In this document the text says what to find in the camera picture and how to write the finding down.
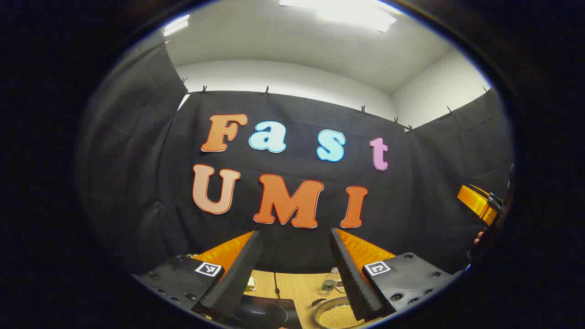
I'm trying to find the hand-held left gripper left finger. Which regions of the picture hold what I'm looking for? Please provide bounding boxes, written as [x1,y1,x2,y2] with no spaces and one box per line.
[132,230,264,319]

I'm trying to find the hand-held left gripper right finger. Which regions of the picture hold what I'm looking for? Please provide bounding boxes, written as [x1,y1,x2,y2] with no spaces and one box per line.
[329,228,464,322]

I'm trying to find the pile of soybeans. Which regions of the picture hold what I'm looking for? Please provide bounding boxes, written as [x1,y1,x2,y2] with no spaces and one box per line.
[319,304,366,329]

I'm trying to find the stainless steel pot black handles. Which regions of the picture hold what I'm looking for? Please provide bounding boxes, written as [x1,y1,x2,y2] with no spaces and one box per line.
[312,296,382,329]

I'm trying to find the black induction cooktop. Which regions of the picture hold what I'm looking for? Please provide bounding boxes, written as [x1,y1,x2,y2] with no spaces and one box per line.
[231,295,303,329]

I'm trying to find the clear plastic water bottle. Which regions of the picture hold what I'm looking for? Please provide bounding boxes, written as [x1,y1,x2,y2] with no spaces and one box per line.
[319,267,341,293]

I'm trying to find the ceiling light panel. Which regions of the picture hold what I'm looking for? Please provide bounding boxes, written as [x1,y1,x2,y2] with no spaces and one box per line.
[163,14,191,37]

